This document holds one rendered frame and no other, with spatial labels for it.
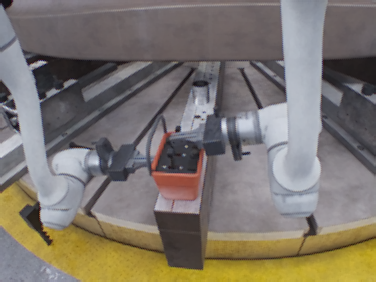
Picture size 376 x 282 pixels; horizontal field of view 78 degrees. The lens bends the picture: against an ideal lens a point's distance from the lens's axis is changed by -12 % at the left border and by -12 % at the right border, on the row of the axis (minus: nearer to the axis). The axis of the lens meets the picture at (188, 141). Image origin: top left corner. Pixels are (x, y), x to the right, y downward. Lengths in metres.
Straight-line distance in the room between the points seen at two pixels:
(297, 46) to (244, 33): 0.83
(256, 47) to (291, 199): 0.84
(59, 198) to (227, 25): 0.95
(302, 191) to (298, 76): 0.25
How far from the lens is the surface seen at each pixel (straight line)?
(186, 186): 0.72
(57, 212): 0.83
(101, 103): 2.07
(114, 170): 0.80
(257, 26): 1.23
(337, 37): 1.41
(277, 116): 0.65
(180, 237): 0.88
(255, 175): 1.40
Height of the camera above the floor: 1.30
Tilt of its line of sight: 38 degrees down
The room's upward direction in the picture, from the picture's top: 5 degrees counter-clockwise
